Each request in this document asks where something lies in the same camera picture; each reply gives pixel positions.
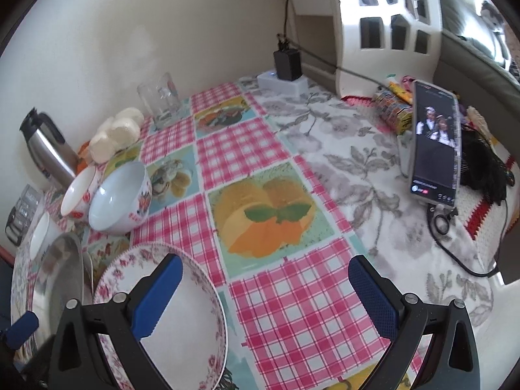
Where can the grey sofa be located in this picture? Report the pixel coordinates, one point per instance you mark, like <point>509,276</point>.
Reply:
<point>467,55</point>

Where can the pink floral deep plate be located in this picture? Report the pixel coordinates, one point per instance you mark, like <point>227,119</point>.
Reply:
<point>195,292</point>

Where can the white paper cup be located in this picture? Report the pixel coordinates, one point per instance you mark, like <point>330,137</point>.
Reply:
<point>42,231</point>

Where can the rack of small glasses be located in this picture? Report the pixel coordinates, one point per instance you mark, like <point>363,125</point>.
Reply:
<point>24,211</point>

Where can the pink checkered tablecloth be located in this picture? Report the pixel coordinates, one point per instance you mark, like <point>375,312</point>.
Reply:
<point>292,317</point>

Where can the black charger adapter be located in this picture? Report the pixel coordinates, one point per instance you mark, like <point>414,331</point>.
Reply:
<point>287,65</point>

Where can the white red crochet mat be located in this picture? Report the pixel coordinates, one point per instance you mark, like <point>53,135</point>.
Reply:
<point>487,219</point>

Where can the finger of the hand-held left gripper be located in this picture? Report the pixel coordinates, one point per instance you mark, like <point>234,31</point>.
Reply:
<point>22,329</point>

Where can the black white printed cloth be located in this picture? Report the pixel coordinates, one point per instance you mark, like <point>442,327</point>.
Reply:
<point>463,16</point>

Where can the clear glass mug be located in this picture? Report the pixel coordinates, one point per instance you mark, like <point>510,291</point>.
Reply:
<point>158,101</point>

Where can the smartphone in clear case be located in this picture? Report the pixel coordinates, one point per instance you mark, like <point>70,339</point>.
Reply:
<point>434,150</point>

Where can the stainless steel thermos jug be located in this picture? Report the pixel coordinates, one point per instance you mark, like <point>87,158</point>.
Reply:
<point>53,150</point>

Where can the large white floral bowl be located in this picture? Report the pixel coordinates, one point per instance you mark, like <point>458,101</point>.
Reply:
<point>118,195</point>

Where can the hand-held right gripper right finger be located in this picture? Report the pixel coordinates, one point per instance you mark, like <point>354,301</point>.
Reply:
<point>373,296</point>

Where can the white red-rimmed bowl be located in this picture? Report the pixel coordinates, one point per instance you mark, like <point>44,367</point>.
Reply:
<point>77,189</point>

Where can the colourful snack packet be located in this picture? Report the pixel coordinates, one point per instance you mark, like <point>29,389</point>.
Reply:
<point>392,107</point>

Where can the bag of white buns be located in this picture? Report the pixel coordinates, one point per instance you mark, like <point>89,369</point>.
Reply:
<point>118,130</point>

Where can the orange snack packet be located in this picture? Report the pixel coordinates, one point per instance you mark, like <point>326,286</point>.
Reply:
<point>83,156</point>

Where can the stainless steel pan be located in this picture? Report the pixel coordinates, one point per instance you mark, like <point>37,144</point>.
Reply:
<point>61,276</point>

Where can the white plastic lattice chair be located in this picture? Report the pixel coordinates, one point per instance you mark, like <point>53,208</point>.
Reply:
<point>349,28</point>

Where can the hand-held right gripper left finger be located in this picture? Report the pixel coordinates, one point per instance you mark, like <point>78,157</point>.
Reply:
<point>158,296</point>

